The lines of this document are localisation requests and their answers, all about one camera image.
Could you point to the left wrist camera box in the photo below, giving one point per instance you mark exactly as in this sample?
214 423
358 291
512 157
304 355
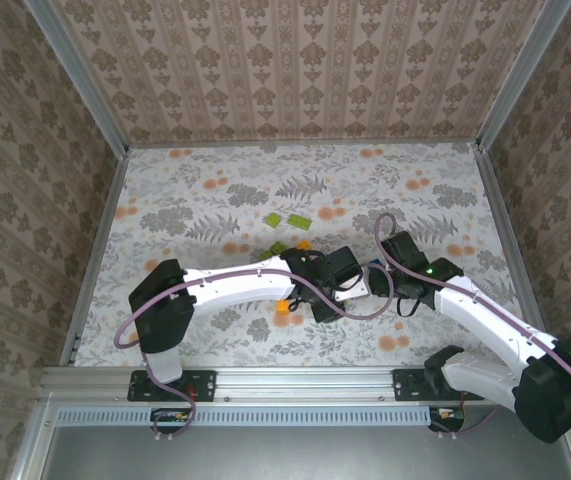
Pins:
355 292

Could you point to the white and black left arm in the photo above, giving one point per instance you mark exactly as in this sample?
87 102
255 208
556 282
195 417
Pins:
245 287

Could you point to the thin aluminium edge strip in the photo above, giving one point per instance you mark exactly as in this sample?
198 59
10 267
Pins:
315 143

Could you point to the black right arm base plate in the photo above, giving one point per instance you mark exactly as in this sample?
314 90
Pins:
405 387

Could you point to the orange 2x2 lego brick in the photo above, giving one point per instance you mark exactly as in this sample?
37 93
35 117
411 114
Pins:
305 244
282 306

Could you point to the aluminium frame post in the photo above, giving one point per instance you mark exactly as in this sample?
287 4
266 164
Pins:
79 75
521 75

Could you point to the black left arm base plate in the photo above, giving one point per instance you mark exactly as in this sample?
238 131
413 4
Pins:
205 382

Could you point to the lime 2x2 lego brick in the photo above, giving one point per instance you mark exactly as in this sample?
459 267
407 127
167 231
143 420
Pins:
273 220

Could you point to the wide aluminium mounting rail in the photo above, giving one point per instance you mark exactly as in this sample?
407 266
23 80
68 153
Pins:
255 386

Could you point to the lime 2x4 lego brick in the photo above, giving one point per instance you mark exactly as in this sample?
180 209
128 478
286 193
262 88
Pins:
279 246
299 221

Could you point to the aluminium side rail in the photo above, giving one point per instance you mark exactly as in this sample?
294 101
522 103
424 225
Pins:
501 210
109 210

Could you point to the grey metal panel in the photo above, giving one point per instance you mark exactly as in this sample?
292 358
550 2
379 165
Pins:
315 455

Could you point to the floral table cover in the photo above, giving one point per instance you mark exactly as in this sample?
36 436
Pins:
315 165

